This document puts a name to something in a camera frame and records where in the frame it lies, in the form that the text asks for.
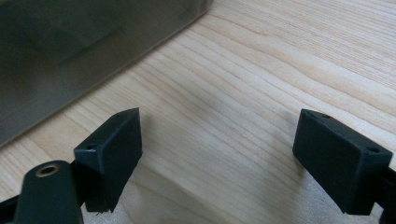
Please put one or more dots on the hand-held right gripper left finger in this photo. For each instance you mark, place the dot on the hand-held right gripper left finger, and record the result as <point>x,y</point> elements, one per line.
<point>113,155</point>

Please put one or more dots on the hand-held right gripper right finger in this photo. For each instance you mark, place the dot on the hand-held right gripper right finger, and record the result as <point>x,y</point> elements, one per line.
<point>336,168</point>

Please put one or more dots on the clear plastic storage box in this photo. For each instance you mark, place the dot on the clear plastic storage box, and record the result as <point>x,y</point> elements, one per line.
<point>62,56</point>

